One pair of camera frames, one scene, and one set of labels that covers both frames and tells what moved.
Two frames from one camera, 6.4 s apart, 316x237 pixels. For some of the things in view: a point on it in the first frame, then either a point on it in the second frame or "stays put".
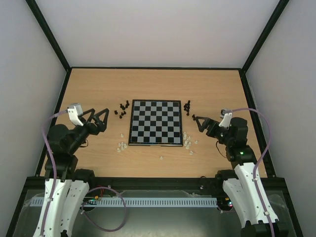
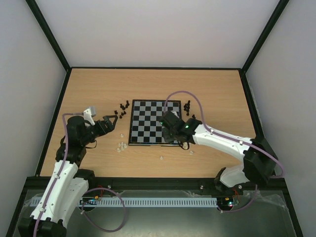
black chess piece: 186,107 stays put
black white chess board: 155,123 stays put
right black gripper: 211,126 to 168,129
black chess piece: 122,106 stays put
